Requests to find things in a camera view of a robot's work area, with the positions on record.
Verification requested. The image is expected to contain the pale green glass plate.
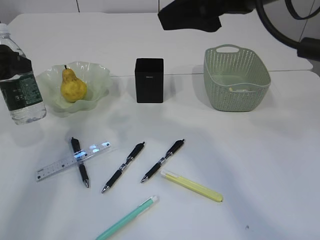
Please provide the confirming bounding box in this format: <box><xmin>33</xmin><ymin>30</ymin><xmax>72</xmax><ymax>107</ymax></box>
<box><xmin>35</xmin><ymin>61</ymin><xmax>112</xmax><ymax>114</ymax></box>

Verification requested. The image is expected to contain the clear plastic water bottle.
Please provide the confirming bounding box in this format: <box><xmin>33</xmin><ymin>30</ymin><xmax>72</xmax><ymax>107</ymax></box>
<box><xmin>0</xmin><ymin>23</ymin><xmax>47</xmax><ymax>125</ymax></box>

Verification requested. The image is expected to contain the black gel pen middle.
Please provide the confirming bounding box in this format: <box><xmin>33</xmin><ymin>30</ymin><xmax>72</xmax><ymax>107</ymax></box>
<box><xmin>101</xmin><ymin>142</ymin><xmax>145</xmax><ymax>194</ymax></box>

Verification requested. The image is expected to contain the yellow utility knife pen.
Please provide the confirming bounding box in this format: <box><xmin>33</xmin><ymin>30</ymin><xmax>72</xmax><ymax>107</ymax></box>
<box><xmin>160</xmin><ymin>170</ymin><xmax>224</xmax><ymax>203</ymax></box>

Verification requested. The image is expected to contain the grey-green woven plastic basket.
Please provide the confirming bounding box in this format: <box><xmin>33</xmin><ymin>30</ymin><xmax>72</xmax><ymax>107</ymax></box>
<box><xmin>203</xmin><ymin>44</ymin><xmax>271</xmax><ymax>112</ymax></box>

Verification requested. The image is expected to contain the yellow pear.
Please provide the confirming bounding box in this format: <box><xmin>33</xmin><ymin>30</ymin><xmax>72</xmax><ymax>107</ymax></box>
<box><xmin>60</xmin><ymin>65</ymin><xmax>87</xmax><ymax>103</ymax></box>

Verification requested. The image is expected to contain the black gel pen right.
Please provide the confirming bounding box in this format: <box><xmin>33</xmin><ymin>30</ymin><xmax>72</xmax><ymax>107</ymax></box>
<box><xmin>140</xmin><ymin>139</ymin><xmax>185</xmax><ymax>184</ymax></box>

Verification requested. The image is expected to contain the yellow packaging paper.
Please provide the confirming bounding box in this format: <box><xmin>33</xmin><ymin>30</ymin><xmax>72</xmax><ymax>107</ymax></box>
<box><xmin>229</xmin><ymin>84</ymin><xmax>256</xmax><ymax>93</ymax></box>

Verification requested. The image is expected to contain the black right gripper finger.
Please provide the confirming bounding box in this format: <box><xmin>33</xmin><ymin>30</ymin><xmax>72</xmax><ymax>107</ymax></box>
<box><xmin>158</xmin><ymin>0</ymin><xmax>222</xmax><ymax>33</ymax></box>

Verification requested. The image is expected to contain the mint green pen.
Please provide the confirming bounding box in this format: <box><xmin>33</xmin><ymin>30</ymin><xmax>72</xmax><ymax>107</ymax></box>
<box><xmin>96</xmin><ymin>195</ymin><xmax>160</xmax><ymax>240</ymax></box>

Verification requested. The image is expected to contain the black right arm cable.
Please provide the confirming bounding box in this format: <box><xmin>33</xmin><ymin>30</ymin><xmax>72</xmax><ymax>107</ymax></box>
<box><xmin>256</xmin><ymin>0</ymin><xmax>320</xmax><ymax>61</ymax></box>

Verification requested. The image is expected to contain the clear plastic ruler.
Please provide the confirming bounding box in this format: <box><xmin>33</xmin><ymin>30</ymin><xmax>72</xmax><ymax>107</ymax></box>
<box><xmin>35</xmin><ymin>141</ymin><xmax>112</xmax><ymax>182</ymax></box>

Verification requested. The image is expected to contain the black gel pen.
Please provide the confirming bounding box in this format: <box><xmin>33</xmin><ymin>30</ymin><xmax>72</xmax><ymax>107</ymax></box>
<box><xmin>101</xmin><ymin>142</ymin><xmax>145</xmax><ymax>194</ymax></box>
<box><xmin>140</xmin><ymin>139</ymin><xmax>185</xmax><ymax>184</ymax></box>

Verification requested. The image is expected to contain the black square pen holder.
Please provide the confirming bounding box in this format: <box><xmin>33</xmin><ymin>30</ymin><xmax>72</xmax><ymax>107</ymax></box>
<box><xmin>134</xmin><ymin>58</ymin><xmax>164</xmax><ymax>103</ymax></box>

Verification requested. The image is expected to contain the black pen under ruler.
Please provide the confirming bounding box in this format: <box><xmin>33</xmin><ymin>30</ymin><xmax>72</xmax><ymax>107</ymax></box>
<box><xmin>70</xmin><ymin>137</ymin><xmax>90</xmax><ymax>188</ymax></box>

